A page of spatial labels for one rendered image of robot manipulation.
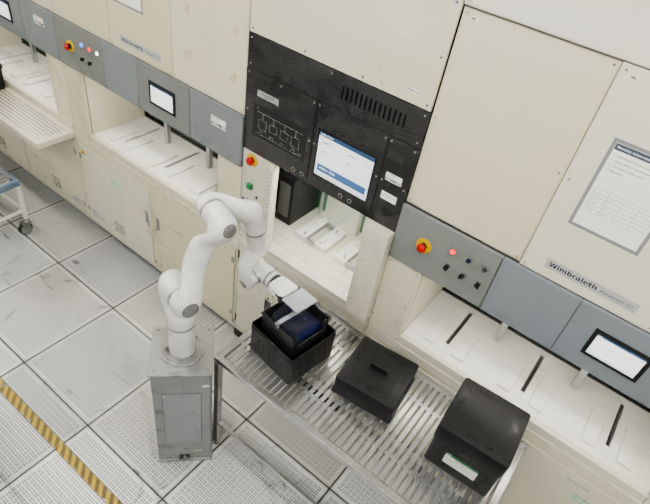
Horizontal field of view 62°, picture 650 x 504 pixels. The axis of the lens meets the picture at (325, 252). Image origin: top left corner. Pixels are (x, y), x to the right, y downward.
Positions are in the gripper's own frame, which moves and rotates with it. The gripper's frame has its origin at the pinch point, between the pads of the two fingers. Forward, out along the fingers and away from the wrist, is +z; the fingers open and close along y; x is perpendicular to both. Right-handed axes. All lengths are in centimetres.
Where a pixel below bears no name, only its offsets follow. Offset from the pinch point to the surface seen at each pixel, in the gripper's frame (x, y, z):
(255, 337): -22.9, 13.6, -9.9
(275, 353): -20.6, 13.6, 3.6
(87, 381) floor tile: -110, 61, -95
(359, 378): -22.8, -7.7, 35.1
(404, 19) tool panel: 113, -34, -4
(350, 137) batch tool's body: 63, -33, -16
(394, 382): -23, -18, 46
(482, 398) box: -7, -30, 79
